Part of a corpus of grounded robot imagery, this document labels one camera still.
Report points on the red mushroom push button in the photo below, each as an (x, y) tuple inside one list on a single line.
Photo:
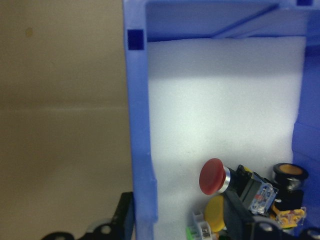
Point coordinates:
[(212, 178)]

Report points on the white foam pad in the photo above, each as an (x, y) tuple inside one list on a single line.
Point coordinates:
[(220, 100)]

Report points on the yellow push button switch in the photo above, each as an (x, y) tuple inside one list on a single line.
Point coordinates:
[(215, 212)]

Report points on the blue bin with switches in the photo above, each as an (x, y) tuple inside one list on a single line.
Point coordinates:
[(137, 112)]

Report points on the black switch yellow contact block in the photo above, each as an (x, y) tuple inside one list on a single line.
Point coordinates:
[(290, 197)]

